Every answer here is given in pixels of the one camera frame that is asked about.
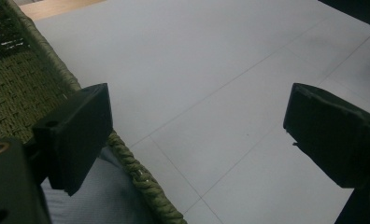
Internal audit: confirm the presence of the white foam board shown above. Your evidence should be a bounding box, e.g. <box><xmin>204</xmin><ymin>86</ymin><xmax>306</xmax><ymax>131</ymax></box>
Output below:
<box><xmin>33</xmin><ymin>0</ymin><xmax>370</xmax><ymax>224</ymax></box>

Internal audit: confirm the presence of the green woven basket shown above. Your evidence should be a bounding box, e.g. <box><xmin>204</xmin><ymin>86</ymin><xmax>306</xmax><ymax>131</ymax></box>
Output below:
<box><xmin>0</xmin><ymin>0</ymin><xmax>188</xmax><ymax>224</ymax></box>

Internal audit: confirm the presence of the light blue tank top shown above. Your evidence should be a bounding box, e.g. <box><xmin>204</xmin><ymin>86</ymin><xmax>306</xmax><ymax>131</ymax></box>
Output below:
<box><xmin>40</xmin><ymin>146</ymin><xmax>158</xmax><ymax>224</ymax></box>

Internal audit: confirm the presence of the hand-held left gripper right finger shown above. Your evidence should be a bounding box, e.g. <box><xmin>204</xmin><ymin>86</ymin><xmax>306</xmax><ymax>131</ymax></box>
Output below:
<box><xmin>282</xmin><ymin>82</ymin><xmax>370</xmax><ymax>189</ymax></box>

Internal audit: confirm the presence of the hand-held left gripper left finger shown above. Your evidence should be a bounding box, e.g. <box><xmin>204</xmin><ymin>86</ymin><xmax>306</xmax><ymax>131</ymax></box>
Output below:
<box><xmin>32</xmin><ymin>82</ymin><xmax>114</xmax><ymax>197</ymax></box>

